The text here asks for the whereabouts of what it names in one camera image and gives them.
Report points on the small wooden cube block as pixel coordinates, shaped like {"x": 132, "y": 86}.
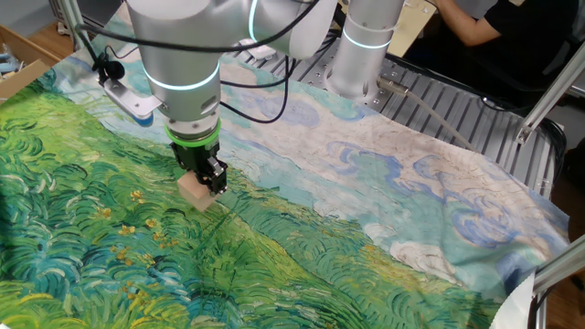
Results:
{"x": 194, "y": 194}

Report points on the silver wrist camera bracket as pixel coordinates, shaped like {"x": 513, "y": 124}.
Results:
{"x": 132, "y": 100}

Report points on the person's bare forearm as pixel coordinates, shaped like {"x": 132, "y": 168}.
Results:
{"x": 466, "y": 27}

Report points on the painted landscape print cloth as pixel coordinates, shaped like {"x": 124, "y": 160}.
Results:
{"x": 320, "y": 183}

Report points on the brown cardboard box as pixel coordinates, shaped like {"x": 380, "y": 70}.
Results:
{"x": 23, "y": 80}

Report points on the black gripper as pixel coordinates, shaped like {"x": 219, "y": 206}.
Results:
{"x": 194, "y": 155}

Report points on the white power strip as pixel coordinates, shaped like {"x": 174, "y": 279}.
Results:
{"x": 258, "y": 50}

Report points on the person in black shirt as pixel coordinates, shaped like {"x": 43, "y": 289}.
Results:
{"x": 525, "y": 41}

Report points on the tan wooden board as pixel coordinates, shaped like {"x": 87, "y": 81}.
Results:
{"x": 413, "y": 27}

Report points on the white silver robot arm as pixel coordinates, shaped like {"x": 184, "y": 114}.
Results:
{"x": 183, "y": 59}

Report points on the aluminium frame post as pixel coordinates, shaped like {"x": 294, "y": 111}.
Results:
{"x": 548, "y": 98}
{"x": 68, "y": 13}
{"x": 562, "y": 267}

